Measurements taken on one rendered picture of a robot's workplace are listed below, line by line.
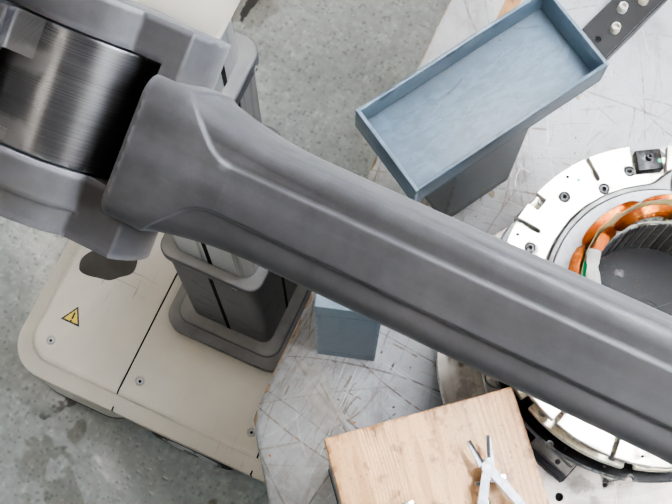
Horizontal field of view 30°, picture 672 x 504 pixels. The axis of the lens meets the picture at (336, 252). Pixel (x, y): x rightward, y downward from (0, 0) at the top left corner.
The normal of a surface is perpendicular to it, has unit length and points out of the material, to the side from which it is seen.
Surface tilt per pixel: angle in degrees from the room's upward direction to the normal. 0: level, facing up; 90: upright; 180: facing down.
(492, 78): 0
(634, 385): 25
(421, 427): 0
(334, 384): 0
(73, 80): 32
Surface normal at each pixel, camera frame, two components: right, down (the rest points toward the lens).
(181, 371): 0.00, -0.27
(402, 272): -0.30, 0.04
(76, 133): 0.38, 0.31
